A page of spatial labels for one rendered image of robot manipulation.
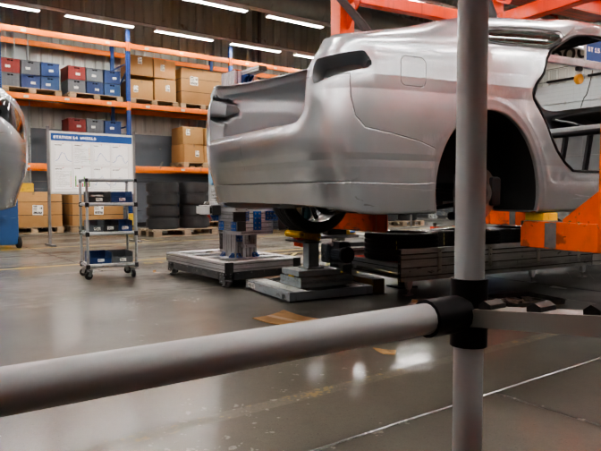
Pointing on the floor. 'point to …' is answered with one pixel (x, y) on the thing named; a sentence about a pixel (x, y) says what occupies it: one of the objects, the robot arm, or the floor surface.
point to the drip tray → (527, 298)
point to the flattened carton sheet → (283, 318)
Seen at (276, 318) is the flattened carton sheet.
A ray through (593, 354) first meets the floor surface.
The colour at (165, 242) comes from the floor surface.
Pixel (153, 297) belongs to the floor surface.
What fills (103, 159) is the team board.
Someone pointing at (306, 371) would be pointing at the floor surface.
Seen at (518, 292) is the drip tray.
